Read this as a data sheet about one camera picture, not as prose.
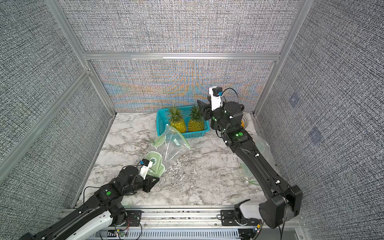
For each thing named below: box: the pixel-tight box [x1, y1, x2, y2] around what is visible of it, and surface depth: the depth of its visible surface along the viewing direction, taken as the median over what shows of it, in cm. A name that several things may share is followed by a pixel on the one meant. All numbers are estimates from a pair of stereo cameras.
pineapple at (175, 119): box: [167, 104, 187, 133], surface depth 93 cm
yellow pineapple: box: [188, 105, 205, 132], surface depth 97 cm
